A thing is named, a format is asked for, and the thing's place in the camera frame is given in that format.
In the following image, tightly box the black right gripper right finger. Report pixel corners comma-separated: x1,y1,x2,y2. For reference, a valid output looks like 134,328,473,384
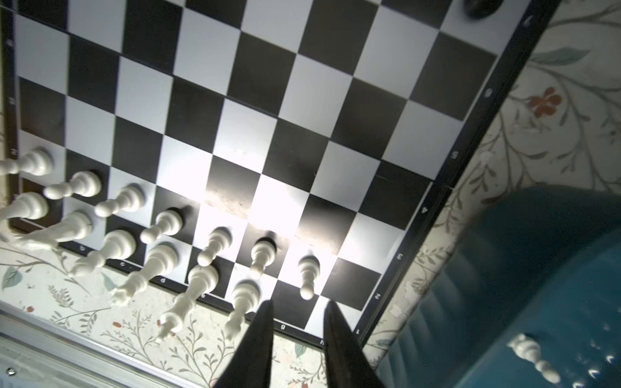
323,301,384,388

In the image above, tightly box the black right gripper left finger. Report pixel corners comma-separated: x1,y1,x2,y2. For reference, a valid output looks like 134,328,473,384
215,300,274,388

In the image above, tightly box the white chess piece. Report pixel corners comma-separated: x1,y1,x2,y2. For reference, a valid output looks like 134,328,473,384
506,333,561,384

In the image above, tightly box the black white chessboard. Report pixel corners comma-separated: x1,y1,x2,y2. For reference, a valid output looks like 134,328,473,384
1,1,558,347

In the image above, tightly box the teal plastic tray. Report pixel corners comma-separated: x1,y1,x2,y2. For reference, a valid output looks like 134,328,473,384
376,185,620,387

